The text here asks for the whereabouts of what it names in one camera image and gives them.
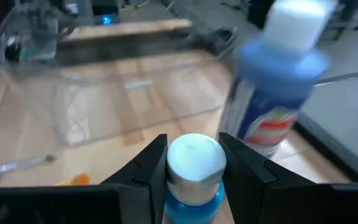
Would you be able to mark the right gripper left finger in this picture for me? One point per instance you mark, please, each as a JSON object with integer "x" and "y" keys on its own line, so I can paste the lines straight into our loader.
{"x": 148, "y": 186}

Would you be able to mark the dark blue paint bottle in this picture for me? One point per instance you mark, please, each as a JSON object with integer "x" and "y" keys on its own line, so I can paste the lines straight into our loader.
{"x": 275, "y": 77}

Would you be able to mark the black paintbrush silver ferrule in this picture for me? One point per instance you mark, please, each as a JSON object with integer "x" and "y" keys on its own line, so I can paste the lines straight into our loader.
{"x": 26, "y": 164}

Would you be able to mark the small teal paint bottle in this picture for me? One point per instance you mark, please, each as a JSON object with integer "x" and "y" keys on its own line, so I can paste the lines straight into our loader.
{"x": 194, "y": 161}

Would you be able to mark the clear plastic container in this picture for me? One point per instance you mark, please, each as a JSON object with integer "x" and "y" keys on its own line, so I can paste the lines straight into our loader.
{"x": 104, "y": 93}

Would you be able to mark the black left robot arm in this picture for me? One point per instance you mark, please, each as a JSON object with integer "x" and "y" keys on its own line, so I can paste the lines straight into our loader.
{"x": 14, "y": 49}

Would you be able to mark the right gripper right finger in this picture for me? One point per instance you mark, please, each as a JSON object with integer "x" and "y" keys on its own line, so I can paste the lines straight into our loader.
{"x": 259, "y": 193}

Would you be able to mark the black office chair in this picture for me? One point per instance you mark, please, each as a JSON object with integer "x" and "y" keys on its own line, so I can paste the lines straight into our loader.
{"x": 350, "y": 12}

